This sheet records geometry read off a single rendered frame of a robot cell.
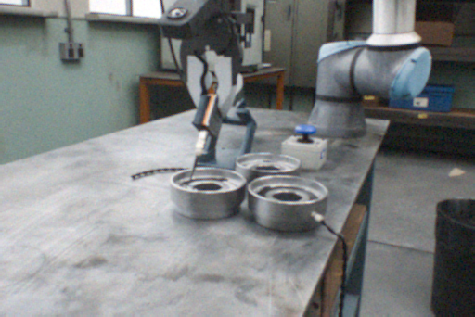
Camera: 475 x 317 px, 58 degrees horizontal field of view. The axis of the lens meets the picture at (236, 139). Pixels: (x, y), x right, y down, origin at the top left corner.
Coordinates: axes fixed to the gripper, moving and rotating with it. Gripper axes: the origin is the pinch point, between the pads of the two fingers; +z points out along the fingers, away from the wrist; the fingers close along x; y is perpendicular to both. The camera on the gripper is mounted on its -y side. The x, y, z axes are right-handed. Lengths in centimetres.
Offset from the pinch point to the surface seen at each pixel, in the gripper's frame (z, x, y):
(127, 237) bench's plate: 11.7, 1.3, -19.4
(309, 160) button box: 11.9, -11.1, 17.1
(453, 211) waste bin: 62, -45, 122
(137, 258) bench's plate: 11.5, -2.6, -22.8
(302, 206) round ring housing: 8.7, -16.8, -9.0
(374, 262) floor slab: 101, -17, 136
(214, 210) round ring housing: 10.7, -5.7, -10.6
